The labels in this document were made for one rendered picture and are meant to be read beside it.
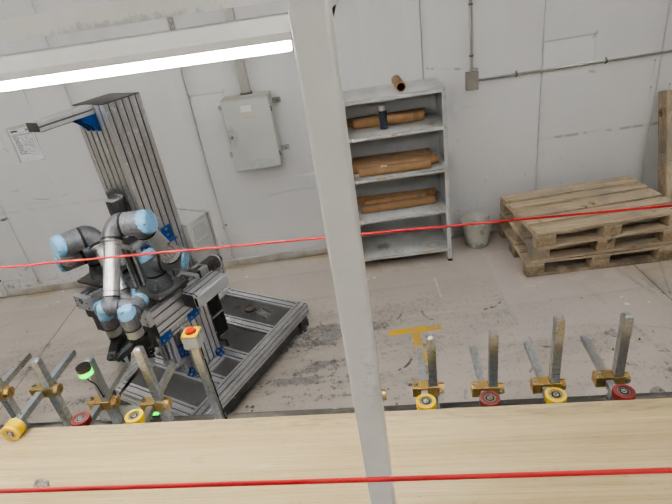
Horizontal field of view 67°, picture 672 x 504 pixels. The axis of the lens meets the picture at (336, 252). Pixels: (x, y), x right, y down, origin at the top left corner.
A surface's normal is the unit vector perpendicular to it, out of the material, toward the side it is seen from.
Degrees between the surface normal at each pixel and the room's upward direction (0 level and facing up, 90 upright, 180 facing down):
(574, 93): 90
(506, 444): 0
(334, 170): 90
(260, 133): 90
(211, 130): 90
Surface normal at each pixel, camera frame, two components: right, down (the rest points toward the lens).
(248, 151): 0.03, 0.48
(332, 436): -0.14, -0.87
